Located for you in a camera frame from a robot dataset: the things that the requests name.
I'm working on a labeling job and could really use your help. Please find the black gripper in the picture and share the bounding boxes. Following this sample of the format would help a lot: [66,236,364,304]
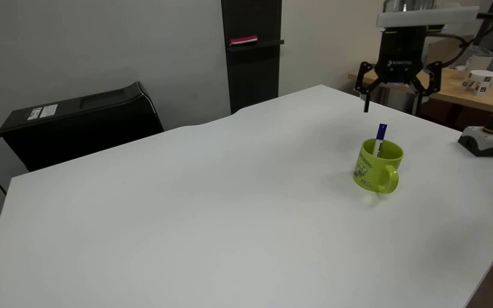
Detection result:
[354,25,443,116]

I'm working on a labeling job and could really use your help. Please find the blue capped white marker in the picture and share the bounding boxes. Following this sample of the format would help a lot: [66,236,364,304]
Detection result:
[371,121,388,159]

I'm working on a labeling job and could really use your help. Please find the yellow-green ceramic mug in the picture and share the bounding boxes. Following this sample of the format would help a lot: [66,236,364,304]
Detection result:
[352,137,405,197]

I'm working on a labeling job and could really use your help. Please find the brown cardboard box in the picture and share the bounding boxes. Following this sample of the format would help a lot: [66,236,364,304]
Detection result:
[426,34,477,68]

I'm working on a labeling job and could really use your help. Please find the wooden side table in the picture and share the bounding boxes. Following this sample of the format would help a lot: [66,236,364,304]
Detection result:
[347,67,493,120]

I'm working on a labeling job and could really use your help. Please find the white labelled cup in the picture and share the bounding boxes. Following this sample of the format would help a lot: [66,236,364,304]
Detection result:
[460,68,493,96]

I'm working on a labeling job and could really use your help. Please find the black object on table edge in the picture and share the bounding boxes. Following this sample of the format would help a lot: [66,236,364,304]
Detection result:
[456,123,493,159]

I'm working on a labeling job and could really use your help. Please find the black tall shelf column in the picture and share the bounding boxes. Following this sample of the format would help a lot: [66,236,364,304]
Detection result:
[220,0,285,114]

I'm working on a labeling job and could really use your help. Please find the red flat item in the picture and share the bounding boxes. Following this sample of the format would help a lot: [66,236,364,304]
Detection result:
[227,34,260,48]

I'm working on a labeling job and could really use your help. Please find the black computer case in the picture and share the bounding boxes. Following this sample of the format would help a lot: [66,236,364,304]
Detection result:
[0,80,165,173]

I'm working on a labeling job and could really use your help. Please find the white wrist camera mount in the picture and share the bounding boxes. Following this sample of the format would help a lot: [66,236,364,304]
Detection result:
[376,5,480,31]

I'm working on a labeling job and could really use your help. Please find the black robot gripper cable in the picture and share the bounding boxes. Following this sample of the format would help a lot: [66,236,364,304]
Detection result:
[426,12,493,68]

